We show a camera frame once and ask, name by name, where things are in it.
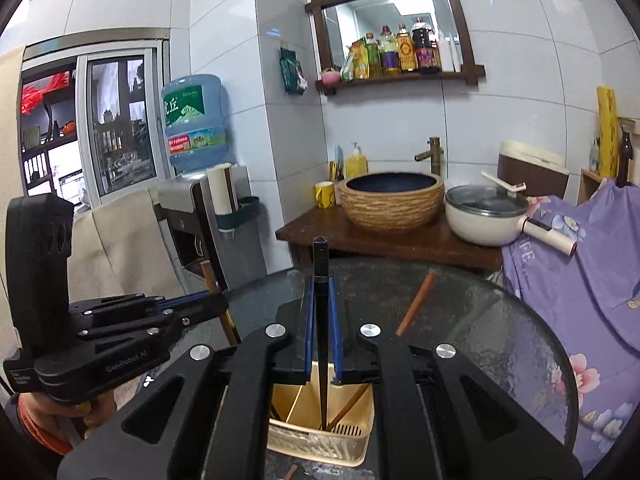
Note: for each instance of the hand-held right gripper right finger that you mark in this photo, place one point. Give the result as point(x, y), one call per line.
point(336, 340)

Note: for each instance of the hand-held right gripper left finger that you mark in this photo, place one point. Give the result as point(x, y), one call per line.
point(309, 340)

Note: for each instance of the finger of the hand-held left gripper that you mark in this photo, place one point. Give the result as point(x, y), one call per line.
point(120, 306)
point(200, 310)

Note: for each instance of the brown wooden chopstick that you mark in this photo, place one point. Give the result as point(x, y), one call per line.
point(350, 407)
point(415, 305)
point(291, 472)
point(209, 277)

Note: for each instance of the plain black chopstick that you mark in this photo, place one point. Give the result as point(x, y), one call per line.
point(321, 270)

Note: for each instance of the cream perforated utensil holder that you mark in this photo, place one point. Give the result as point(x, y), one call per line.
point(320, 442)

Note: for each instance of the person's left hand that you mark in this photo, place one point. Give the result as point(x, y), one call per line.
point(95, 412)

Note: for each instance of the beige cloth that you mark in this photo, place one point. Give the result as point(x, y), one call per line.
point(115, 240)

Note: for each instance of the dark wooden counter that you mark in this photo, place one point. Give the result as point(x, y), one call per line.
point(310, 232)

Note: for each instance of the grey water dispenser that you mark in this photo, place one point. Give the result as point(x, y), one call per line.
point(172, 195)

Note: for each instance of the woven pattern sink basin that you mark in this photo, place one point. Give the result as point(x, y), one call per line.
point(390, 207)

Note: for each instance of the yellow cup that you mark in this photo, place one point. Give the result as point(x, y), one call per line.
point(325, 195)

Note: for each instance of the aluminium framed window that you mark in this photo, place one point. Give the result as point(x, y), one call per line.
point(115, 130)

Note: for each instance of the blue toothbrush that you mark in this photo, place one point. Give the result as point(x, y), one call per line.
point(337, 165)

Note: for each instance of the yellow soap pump bottle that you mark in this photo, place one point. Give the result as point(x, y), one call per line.
point(356, 165)

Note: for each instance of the white pot with glass lid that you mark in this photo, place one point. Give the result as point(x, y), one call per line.
point(480, 225)

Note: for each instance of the blue water jug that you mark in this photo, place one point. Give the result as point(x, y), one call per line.
point(195, 120)

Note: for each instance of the bronze faucet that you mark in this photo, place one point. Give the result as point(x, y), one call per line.
point(432, 152)

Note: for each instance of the white rice paddle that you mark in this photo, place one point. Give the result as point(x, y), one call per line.
point(502, 182)

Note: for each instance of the white lint roller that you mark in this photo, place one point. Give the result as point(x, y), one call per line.
point(550, 235)

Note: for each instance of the purple floral cloth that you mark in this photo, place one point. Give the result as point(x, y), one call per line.
point(575, 300)

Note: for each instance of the green packet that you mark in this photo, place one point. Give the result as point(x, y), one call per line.
point(292, 70)

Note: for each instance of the brown and white rice cooker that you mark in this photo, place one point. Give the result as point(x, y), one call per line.
point(530, 167)

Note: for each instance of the small pink pot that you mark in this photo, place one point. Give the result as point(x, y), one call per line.
point(331, 77)

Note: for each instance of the yellow seasoning packet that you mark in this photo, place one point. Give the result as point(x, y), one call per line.
point(357, 62)

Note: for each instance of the green bottle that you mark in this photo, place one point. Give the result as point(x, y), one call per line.
point(372, 57)

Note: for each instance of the purple label oil bottle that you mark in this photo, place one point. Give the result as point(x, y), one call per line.
point(390, 55)

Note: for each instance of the yellow label oil bottle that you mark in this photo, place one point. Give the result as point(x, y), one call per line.
point(407, 52)

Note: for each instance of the light wooden box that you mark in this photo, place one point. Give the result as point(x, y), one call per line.
point(590, 187)

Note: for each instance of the dark soy sauce bottle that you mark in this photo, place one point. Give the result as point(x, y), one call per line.
point(426, 50)

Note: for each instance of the white bottle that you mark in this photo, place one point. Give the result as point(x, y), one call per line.
point(445, 55)

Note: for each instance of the small clear bottle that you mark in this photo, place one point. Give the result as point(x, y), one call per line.
point(594, 157)

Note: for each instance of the wooden framed mirror shelf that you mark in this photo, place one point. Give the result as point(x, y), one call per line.
point(380, 10)

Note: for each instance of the yellow roll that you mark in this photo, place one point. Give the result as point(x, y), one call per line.
point(607, 135)

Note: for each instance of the brown glass bottle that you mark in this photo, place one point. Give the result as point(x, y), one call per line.
point(625, 160)

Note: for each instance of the green wall holder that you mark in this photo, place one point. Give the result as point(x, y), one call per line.
point(245, 212)

